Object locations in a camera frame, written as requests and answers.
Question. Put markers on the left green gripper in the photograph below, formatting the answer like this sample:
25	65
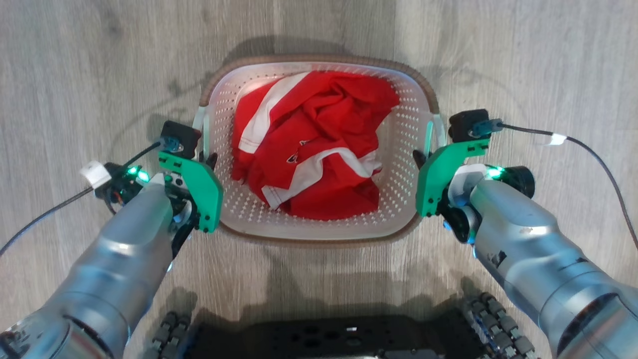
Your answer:
203	192

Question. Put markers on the right green gripper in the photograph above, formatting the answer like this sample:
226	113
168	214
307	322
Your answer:
433	179

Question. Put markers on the white perforated plastic laundry basket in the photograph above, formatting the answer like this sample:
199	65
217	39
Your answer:
403	149

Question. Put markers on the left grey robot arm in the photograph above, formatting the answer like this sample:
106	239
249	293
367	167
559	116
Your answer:
114	259

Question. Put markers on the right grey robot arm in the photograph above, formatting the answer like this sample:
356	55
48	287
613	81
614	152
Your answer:
538	254

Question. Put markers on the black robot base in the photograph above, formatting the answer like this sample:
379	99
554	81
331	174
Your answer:
329	339

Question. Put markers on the red and white garment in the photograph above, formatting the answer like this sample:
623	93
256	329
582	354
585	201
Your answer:
324	149

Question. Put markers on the left black roller wheel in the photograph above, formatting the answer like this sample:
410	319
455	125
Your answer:
169	336

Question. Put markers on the black roller wheel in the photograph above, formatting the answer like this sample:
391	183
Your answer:
498	324
169	336

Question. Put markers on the right black roller wheel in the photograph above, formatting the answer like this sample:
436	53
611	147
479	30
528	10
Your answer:
498	324

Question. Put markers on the left black wrist camera box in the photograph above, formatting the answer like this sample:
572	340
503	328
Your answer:
180	135

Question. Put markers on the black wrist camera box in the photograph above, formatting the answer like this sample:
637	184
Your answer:
467	124
180	135

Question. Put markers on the right black wrist camera box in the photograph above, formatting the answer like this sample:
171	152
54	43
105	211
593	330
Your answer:
467	124

